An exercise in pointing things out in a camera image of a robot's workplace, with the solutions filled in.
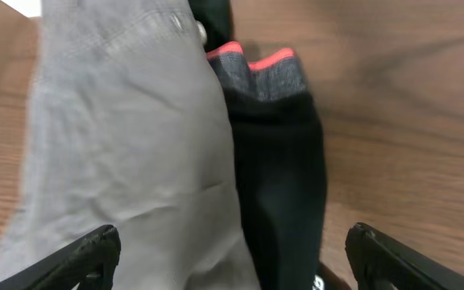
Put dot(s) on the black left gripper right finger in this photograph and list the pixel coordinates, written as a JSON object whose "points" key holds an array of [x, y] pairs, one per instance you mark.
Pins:
{"points": [[380, 262]]}

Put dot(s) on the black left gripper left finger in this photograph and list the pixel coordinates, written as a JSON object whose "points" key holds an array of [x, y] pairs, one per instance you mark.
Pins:
{"points": [[88, 263]]}

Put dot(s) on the grey cargo shorts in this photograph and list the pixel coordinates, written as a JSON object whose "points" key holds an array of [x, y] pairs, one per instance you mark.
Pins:
{"points": [[127, 125]]}

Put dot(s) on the black garment with red waistband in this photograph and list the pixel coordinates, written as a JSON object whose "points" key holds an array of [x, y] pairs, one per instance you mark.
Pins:
{"points": [[278, 153]]}

